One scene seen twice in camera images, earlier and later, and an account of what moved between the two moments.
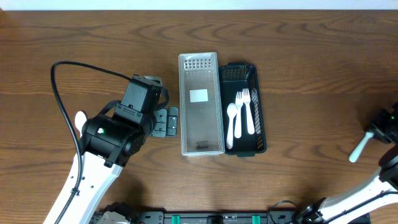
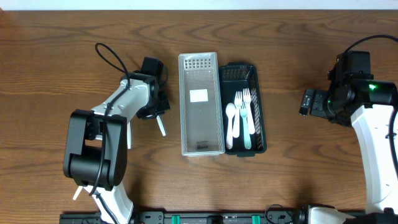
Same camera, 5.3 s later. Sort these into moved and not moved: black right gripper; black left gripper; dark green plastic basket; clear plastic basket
Moved: black right gripper; black left gripper
Not moved: dark green plastic basket; clear plastic basket
